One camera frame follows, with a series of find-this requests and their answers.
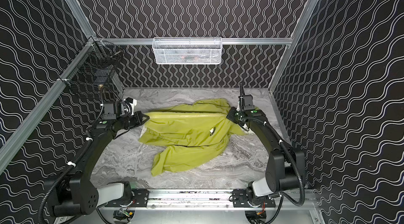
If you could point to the white wire mesh basket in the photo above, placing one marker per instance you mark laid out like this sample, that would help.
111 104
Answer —
187 50

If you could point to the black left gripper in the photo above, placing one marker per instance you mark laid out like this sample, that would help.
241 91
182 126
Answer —
137 120

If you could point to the black wire basket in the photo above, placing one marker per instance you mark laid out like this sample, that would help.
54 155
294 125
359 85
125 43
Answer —
98 68

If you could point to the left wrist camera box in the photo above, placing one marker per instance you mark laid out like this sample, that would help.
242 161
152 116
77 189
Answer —
131 103

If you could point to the lime green printed jacket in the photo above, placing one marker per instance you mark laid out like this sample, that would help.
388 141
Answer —
192 134

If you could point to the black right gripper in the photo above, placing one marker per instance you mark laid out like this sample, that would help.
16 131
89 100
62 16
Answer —
232 114

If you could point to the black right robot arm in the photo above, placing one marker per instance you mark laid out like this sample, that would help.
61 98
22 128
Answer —
285 170

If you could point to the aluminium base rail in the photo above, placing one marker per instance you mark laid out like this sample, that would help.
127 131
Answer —
200 199

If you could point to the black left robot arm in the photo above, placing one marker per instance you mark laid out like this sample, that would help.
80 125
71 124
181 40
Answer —
71 193

